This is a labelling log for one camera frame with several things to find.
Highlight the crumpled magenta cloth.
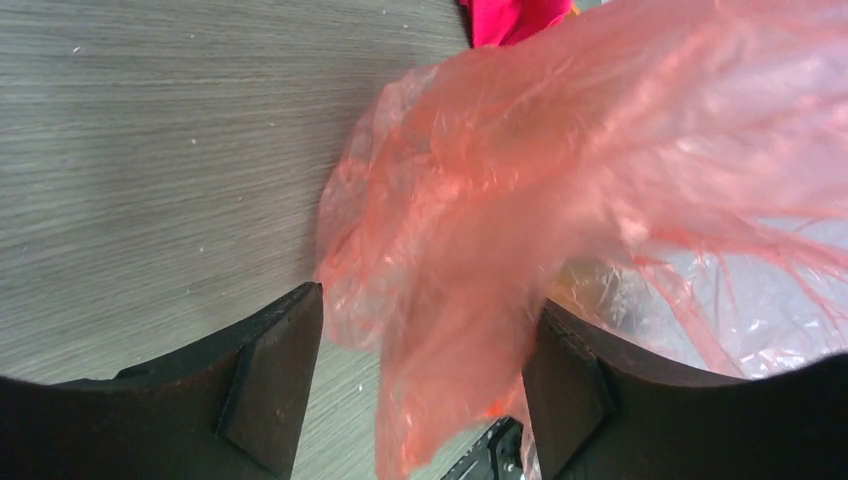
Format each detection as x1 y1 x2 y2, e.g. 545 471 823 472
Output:
456 0 580 48

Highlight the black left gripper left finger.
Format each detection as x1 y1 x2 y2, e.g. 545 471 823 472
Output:
1 282 323 479

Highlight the red translucent trash bag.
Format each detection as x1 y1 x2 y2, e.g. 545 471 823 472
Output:
315 1 847 479

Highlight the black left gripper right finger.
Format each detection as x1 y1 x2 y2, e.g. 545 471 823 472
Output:
523 303 847 479

